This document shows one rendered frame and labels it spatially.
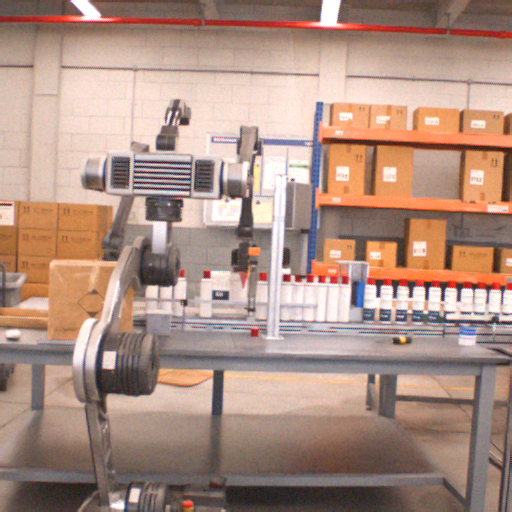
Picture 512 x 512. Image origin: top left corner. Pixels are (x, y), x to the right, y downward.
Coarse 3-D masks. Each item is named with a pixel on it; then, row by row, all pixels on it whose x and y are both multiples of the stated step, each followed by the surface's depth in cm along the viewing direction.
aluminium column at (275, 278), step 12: (276, 180) 267; (276, 204) 268; (276, 228) 268; (276, 240) 269; (276, 252) 269; (276, 264) 270; (276, 276) 270; (276, 288) 270; (276, 300) 270; (276, 312) 270; (276, 324) 270; (276, 336) 271
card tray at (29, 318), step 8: (0, 312) 288; (8, 312) 288; (16, 312) 289; (24, 312) 289; (32, 312) 289; (40, 312) 290; (0, 320) 263; (8, 320) 264; (16, 320) 264; (24, 320) 264; (32, 320) 264; (40, 320) 265
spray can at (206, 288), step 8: (208, 272) 282; (208, 280) 282; (200, 288) 284; (208, 288) 282; (200, 296) 283; (208, 296) 282; (200, 304) 283; (208, 304) 282; (200, 312) 283; (208, 312) 283
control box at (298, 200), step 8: (288, 184) 268; (296, 184) 267; (304, 184) 274; (288, 192) 268; (296, 192) 268; (304, 192) 274; (288, 200) 268; (296, 200) 268; (304, 200) 275; (288, 208) 268; (296, 208) 269; (304, 208) 275; (288, 216) 268; (296, 216) 269; (304, 216) 276; (288, 224) 268; (296, 224) 270; (304, 224) 276
